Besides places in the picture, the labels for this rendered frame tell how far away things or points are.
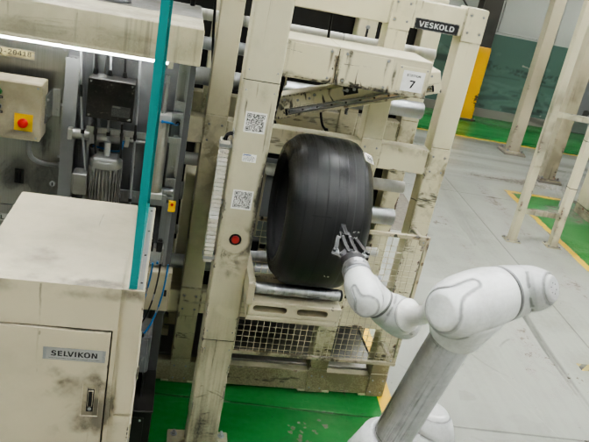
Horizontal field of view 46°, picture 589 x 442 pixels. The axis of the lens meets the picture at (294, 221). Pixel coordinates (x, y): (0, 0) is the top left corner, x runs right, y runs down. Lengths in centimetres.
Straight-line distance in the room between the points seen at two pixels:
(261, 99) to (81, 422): 119
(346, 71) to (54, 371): 154
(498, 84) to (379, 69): 991
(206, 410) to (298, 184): 109
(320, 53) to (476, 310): 145
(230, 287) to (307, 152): 61
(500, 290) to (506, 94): 1121
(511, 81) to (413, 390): 1116
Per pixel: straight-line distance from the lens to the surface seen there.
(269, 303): 259
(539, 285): 162
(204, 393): 292
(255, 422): 341
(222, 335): 276
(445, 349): 160
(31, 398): 190
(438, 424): 200
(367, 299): 200
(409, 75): 277
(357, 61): 271
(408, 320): 208
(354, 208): 239
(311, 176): 238
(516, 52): 1260
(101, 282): 173
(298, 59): 266
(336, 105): 286
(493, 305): 152
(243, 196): 251
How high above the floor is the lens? 209
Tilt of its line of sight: 21 degrees down
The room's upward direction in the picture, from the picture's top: 11 degrees clockwise
